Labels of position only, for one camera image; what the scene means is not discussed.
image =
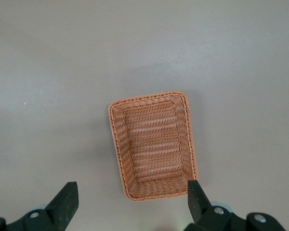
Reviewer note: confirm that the brown deep wicker basket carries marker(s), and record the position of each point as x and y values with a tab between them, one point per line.
154	144

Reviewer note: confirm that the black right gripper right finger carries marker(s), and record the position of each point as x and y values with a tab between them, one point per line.
197	207

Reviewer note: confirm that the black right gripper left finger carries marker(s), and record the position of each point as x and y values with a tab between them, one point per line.
62	209

